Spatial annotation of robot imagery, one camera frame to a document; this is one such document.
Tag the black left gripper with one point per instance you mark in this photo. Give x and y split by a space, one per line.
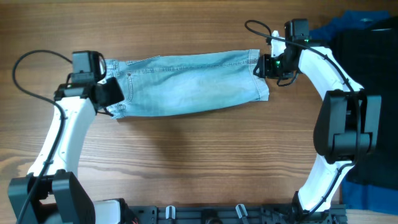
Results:
117 96

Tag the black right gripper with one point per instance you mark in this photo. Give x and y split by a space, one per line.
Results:
265 70

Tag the light blue denim shorts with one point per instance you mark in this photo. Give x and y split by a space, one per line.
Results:
183 84

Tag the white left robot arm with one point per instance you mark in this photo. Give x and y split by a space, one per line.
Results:
51 192

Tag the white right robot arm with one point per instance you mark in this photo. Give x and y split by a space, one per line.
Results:
347 125

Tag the black folded shirt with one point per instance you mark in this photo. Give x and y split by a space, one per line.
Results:
369 57

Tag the blue folded shirt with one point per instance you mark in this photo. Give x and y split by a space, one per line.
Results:
360 196

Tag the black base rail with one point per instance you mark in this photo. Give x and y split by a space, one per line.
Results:
266 214

